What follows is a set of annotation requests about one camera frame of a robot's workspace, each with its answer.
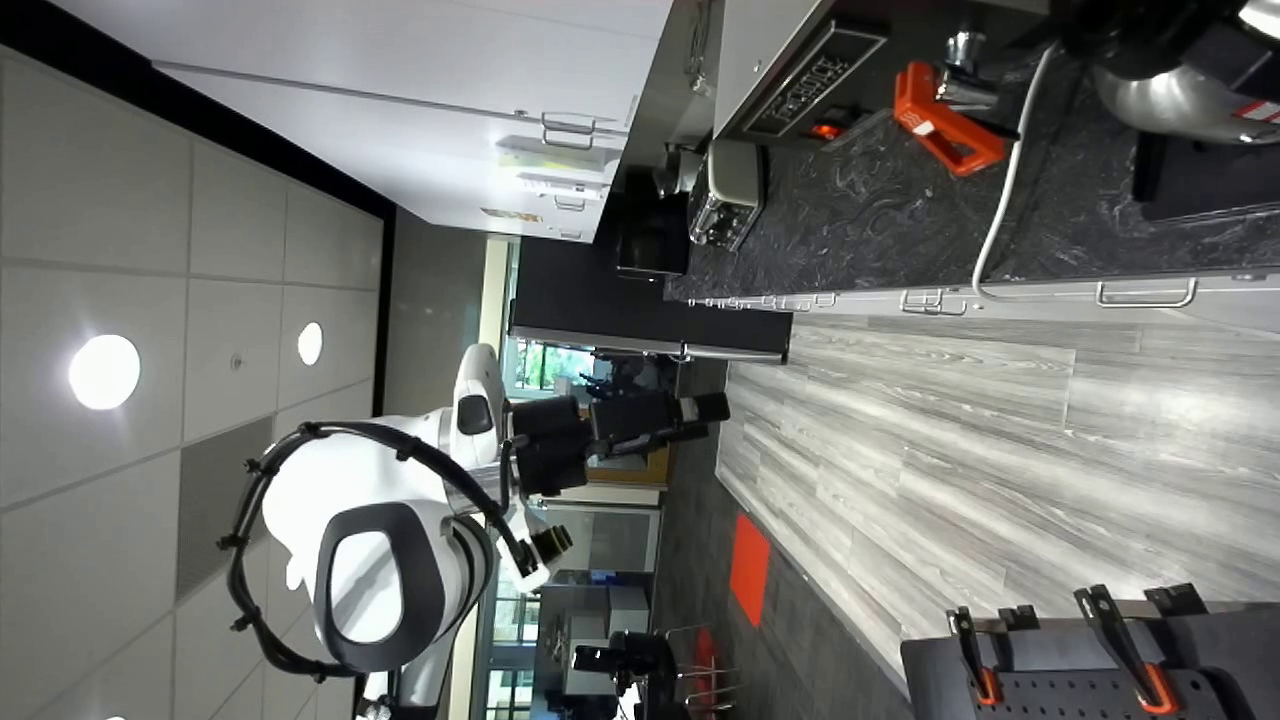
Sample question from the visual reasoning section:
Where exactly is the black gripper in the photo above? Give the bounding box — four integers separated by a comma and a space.
507, 382, 735, 499

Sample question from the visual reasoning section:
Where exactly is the black coffeemaker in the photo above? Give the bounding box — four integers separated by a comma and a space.
1047, 0, 1280, 227

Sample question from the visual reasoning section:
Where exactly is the black flat panel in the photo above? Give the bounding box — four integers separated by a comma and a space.
507, 235, 797, 366

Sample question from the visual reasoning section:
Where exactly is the orange object on table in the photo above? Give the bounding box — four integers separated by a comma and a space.
726, 510, 778, 630

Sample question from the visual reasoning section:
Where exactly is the small steel toaster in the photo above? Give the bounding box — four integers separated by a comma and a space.
684, 136, 774, 256

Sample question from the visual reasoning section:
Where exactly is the round ceiling lamp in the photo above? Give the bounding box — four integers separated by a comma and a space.
64, 332, 148, 416
291, 321, 330, 371

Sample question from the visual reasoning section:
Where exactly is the black box appliance with display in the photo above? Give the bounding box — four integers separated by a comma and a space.
708, 0, 896, 145

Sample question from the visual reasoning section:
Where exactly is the black clamp with orange grip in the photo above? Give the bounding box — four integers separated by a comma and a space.
943, 605, 1007, 712
1069, 580, 1190, 720

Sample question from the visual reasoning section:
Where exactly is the steel coffee carafe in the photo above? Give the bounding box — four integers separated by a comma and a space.
1089, 52, 1280, 153

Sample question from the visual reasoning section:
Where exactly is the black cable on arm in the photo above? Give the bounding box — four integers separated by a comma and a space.
216, 416, 561, 675

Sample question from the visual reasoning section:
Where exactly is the white wall cabinet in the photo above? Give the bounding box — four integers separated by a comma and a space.
52, 0, 682, 247

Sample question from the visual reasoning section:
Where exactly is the white power cable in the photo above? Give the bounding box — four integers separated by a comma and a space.
965, 39, 1063, 298

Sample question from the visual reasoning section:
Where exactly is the metal drawer handle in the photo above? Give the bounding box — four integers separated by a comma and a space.
1094, 272, 1203, 317

